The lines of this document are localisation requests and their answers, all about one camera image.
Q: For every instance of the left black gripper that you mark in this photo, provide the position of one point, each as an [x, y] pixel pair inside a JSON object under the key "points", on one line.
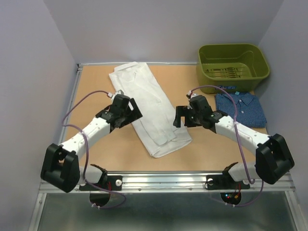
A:
{"points": [[134, 114]]}

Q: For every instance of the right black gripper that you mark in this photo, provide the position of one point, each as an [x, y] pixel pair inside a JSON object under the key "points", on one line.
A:
{"points": [[182, 110]]}

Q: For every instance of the white long sleeve shirt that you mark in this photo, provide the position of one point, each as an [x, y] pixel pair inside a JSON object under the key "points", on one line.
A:
{"points": [[155, 128]]}

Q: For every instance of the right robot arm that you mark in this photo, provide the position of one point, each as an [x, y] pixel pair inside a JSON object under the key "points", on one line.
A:
{"points": [[272, 155]]}

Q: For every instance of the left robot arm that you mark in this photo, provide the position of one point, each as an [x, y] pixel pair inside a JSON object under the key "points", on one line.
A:
{"points": [[61, 166]]}

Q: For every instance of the blue checked folded shirt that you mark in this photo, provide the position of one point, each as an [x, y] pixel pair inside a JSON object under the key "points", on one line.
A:
{"points": [[250, 112]]}

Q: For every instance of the green plastic tub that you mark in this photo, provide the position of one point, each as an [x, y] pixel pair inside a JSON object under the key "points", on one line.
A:
{"points": [[231, 67]]}

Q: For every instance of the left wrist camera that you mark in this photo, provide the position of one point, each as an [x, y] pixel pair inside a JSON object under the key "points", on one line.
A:
{"points": [[120, 102]]}

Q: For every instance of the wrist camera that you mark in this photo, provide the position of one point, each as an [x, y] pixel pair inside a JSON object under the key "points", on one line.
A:
{"points": [[120, 102], [200, 104]]}

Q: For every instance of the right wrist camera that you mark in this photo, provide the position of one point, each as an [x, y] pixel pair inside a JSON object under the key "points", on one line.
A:
{"points": [[200, 104]]}

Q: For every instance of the aluminium side rail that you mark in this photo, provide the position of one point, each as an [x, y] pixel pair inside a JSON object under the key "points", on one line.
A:
{"points": [[63, 133]]}

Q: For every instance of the aluminium front rail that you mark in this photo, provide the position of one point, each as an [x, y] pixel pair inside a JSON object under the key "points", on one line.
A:
{"points": [[180, 182]]}

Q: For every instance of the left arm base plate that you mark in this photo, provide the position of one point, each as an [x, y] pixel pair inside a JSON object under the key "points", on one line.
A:
{"points": [[108, 182]]}

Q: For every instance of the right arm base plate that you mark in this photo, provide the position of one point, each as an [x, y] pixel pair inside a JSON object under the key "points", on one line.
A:
{"points": [[223, 182]]}

